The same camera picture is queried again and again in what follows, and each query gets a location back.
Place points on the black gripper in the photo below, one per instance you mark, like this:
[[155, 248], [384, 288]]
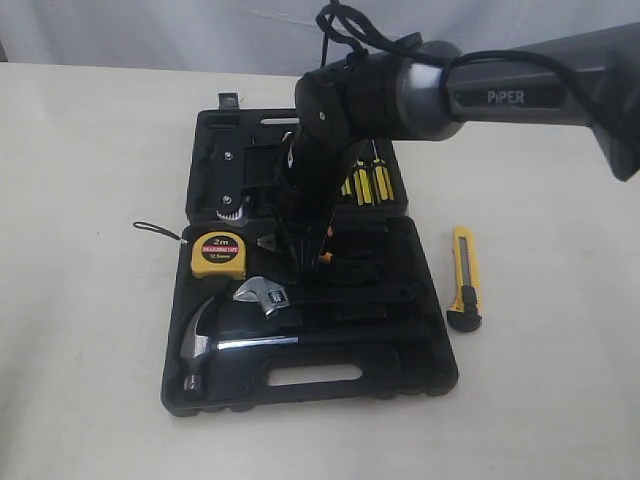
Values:
[[308, 175]]

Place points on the orange black pliers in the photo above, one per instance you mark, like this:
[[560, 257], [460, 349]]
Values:
[[271, 243]]

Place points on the yellow tape measure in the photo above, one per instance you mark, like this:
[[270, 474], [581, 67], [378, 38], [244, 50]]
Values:
[[215, 253]]

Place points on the black plastic tool case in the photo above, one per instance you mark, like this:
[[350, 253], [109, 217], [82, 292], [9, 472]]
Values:
[[372, 245]]

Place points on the yellow utility knife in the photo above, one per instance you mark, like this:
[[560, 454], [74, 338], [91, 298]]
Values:
[[464, 314]]

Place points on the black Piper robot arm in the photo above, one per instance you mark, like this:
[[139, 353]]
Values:
[[415, 90]]

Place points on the left yellow black screwdriver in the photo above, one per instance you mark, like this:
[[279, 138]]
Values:
[[346, 188]]

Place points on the yellow black screwdriver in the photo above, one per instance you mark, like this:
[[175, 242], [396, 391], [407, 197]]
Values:
[[362, 185], [383, 189], [346, 188]]

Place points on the middle yellow black screwdriver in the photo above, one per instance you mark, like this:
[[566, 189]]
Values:
[[362, 185]]

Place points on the right yellow black screwdriver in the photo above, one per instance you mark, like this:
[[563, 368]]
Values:
[[383, 189]]

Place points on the steel claw hammer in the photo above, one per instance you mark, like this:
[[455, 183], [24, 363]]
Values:
[[242, 325]]

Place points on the adjustable wrench black handle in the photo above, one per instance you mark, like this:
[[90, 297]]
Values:
[[272, 296]]

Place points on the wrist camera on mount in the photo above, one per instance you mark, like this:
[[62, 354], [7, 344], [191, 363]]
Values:
[[240, 174]]

